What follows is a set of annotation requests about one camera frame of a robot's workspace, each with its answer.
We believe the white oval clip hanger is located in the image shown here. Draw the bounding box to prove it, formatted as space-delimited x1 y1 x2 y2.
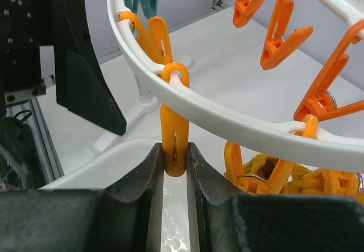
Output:
107 0 363 172

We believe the white drying rack stand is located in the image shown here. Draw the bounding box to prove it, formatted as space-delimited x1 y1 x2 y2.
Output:
88 55 197 154

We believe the white laundry basket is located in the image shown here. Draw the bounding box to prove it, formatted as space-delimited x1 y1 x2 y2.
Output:
46 139 191 251

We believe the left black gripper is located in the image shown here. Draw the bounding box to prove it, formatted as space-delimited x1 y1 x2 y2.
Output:
1 0 127 135

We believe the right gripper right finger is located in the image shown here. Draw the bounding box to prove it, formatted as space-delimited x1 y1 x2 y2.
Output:
187 142 243 251

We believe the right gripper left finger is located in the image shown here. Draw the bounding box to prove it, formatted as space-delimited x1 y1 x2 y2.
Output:
102 143 164 251

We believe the mustard yellow sock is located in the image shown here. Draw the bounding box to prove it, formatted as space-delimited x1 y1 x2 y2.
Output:
224 154 364 204

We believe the orange clothes peg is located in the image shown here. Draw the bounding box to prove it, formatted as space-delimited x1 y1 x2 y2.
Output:
119 11 173 65
260 0 313 70
224 114 319 195
233 0 265 28
160 61 191 177
293 20 364 122

